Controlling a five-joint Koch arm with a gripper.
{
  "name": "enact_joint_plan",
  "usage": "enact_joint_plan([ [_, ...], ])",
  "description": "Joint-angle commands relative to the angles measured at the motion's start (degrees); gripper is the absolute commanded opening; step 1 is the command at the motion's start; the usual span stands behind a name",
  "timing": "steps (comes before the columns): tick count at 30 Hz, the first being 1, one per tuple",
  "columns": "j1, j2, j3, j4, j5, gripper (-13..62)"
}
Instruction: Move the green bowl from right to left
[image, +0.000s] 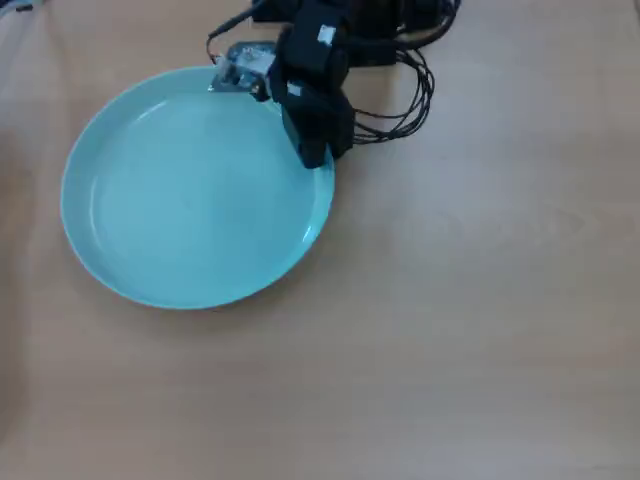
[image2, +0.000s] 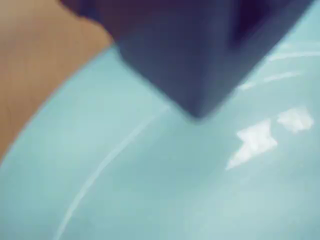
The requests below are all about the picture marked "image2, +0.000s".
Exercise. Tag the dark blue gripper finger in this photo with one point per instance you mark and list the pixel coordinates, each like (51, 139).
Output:
(190, 55)

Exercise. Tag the light blue plate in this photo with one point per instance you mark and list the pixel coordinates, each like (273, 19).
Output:
(160, 170)

